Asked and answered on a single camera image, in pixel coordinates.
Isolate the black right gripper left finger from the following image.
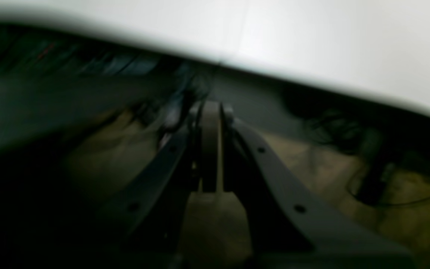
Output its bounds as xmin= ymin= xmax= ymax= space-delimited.
xmin=81 ymin=102 xmax=221 ymax=269

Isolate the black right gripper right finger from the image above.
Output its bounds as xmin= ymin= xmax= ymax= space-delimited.
xmin=222 ymin=106 xmax=417 ymax=269

